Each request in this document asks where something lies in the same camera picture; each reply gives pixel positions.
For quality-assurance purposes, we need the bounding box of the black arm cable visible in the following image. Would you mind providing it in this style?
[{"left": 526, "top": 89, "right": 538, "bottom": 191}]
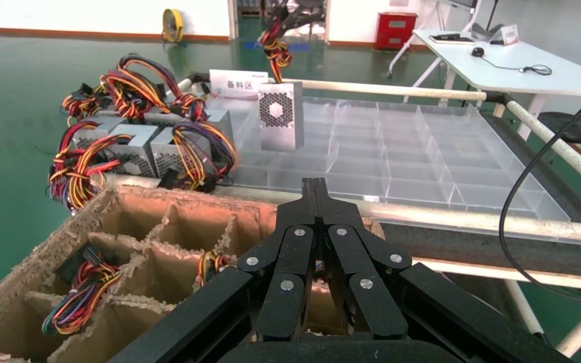
[{"left": 499, "top": 77, "right": 581, "bottom": 305}]

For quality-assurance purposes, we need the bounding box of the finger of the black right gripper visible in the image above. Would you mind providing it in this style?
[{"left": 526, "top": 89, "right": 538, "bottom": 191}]
[
  {"left": 288, "top": 7, "right": 328, "bottom": 29},
  {"left": 269, "top": 2, "right": 291, "bottom": 32}
]

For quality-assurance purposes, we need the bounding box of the white card stand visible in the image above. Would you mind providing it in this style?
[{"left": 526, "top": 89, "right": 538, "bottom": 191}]
[{"left": 500, "top": 24, "right": 520, "bottom": 47}]

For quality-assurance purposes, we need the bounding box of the white desk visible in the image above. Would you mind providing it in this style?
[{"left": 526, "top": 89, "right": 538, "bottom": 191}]
[{"left": 388, "top": 27, "right": 581, "bottom": 151}]

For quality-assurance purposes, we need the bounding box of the cardboard box with dividers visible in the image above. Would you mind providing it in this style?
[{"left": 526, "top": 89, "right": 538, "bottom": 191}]
[{"left": 0, "top": 182, "right": 387, "bottom": 363}]

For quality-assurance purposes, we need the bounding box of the red metal cabinet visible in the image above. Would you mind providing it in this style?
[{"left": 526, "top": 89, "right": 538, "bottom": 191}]
[{"left": 375, "top": 11, "right": 418, "bottom": 51}]

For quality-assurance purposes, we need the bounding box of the black round stool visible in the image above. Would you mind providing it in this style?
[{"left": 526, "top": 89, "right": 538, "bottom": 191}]
[{"left": 538, "top": 110, "right": 581, "bottom": 146}]

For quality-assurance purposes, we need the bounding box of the black tablet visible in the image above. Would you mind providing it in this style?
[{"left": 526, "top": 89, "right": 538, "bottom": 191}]
[{"left": 430, "top": 33, "right": 475, "bottom": 44}]

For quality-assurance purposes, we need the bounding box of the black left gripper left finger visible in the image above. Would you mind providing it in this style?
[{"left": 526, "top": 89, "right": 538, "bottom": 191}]
[{"left": 110, "top": 178, "right": 322, "bottom": 363}]

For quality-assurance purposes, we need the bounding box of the black wired computer mouse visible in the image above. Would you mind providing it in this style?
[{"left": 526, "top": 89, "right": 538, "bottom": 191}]
[{"left": 472, "top": 45, "right": 553, "bottom": 76}]

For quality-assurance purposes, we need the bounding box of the silver power supply with cables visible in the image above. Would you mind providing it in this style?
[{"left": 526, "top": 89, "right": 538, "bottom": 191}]
[
  {"left": 47, "top": 119, "right": 162, "bottom": 216},
  {"left": 42, "top": 243, "right": 123, "bottom": 337},
  {"left": 149, "top": 121, "right": 240, "bottom": 194},
  {"left": 62, "top": 82, "right": 126, "bottom": 151},
  {"left": 197, "top": 250, "right": 232, "bottom": 289},
  {"left": 169, "top": 92, "right": 235, "bottom": 149},
  {"left": 117, "top": 54, "right": 184, "bottom": 127},
  {"left": 256, "top": 22, "right": 306, "bottom": 154},
  {"left": 98, "top": 70, "right": 151, "bottom": 121}
]

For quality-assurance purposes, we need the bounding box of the white sign with black characters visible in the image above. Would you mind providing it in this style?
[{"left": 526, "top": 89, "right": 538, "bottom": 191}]
[{"left": 209, "top": 69, "right": 270, "bottom": 96}]

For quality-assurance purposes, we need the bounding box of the clear acrylic divider tray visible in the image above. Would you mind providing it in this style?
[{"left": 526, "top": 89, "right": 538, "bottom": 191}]
[{"left": 205, "top": 95, "right": 572, "bottom": 224}]

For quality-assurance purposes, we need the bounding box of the yellow drum fan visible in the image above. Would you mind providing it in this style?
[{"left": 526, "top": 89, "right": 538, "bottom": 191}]
[{"left": 162, "top": 8, "right": 185, "bottom": 44}]

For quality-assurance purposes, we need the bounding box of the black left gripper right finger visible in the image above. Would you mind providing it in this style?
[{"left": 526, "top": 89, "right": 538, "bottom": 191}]
[{"left": 316, "top": 178, "right": 572, "bottom": 363}]

